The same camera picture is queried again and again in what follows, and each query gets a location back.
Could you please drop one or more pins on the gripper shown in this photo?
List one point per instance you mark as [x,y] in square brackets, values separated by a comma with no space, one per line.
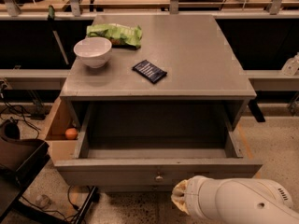
[193,194]

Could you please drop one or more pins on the grey wooden top drawer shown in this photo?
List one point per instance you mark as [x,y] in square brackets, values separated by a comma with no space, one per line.
[123,146]

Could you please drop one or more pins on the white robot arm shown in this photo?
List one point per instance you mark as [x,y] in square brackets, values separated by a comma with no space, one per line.
[235,200]

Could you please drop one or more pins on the small metal drawer knob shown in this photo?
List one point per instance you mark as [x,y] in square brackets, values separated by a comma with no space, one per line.
[159,178]

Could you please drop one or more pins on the orange fruit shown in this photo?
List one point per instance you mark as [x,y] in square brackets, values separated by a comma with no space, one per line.
[71,134]

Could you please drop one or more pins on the dark blue snack packet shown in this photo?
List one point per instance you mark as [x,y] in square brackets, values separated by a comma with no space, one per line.
[149,71]

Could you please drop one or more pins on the light wooden box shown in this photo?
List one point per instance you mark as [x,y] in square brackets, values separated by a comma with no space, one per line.
[57,122]

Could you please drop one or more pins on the grey wooden cabinet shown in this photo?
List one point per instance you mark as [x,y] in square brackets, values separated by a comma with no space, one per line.
[191,49]

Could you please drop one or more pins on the black bin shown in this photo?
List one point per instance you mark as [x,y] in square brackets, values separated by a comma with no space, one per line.
[20,162]

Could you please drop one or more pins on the white ceramic bowl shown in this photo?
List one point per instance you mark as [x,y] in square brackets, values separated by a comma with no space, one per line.
[93,51]

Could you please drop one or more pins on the green chip bag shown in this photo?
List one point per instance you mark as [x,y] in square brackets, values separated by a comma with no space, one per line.
[118,35]

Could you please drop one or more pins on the green handled tool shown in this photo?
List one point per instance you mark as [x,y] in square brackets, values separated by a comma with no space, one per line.
[51,20]

